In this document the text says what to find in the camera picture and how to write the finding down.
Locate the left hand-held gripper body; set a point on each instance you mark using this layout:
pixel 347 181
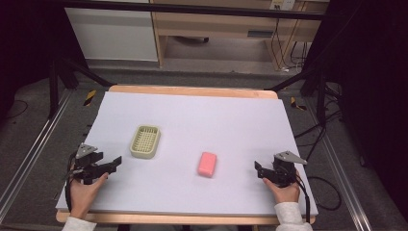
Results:
pixel 86 163

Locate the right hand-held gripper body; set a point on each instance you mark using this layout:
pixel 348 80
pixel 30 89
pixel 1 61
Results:
pixel 284 168

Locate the pale green soap dish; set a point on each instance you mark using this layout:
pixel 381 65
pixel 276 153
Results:
pixel 145 141

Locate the pink soap bar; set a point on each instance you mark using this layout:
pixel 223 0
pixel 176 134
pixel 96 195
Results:
pixel 207 164

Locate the person's right hand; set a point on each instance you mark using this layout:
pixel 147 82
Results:
pixel 283 191

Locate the person's left hand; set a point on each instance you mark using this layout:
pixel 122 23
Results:
pixel 84 193

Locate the yellow black striped tape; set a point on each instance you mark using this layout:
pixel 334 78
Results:
pixel 297 104
pixel 89 97

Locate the white foam mat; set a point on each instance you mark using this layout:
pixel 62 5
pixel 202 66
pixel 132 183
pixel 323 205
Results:
pixel 192 144

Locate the wooden table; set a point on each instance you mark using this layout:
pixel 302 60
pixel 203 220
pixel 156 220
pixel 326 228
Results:
pixel 192 91

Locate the white cabinet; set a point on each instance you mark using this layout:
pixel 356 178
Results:
pixel 112 32

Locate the wooden desk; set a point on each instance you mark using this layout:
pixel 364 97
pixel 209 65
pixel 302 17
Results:
pixel 224 29

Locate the aluminium floor rail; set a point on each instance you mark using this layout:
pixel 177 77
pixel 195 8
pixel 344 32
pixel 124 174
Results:
pixel 29 150
pixel 346 186

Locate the black metal frame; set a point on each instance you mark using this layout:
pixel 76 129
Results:
pixel 192 8

